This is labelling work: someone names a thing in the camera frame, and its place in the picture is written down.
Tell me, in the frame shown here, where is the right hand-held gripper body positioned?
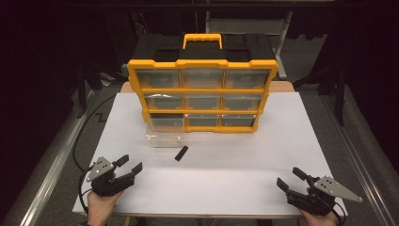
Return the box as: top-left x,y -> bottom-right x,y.
285,175 -> 364,217

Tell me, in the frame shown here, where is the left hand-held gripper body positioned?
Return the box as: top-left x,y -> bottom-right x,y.
86,155 -> 136,198

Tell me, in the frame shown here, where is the clear plastic drawer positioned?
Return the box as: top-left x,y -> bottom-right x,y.
145,113 -> 185,149

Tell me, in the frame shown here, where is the small black bar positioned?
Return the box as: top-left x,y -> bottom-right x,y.
174,145 -> 189,162

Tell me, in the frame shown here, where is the yellow black drawer organizer cabinet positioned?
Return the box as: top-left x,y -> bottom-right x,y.
126,33 -> 279,134

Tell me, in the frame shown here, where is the person's right hand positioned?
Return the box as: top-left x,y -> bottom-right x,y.
297,208 -> 342,226

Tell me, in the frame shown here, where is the person's left hand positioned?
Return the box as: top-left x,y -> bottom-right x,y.
87,189 -> 125,226

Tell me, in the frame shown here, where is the dark metal stand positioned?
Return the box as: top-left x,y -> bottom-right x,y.
293,60 -> 346,127
75,59 -> 127,120

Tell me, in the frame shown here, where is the grid of clear drawers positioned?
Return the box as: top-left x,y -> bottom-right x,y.
136,69 -> 271,128

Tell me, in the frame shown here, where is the black cable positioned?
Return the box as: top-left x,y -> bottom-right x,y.
72,93 -> 117,215
332,202 -> 347,225

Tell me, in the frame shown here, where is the aluminium floor rail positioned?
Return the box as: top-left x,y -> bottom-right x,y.
319,93 -> 399,226
18,89 -> 97,226

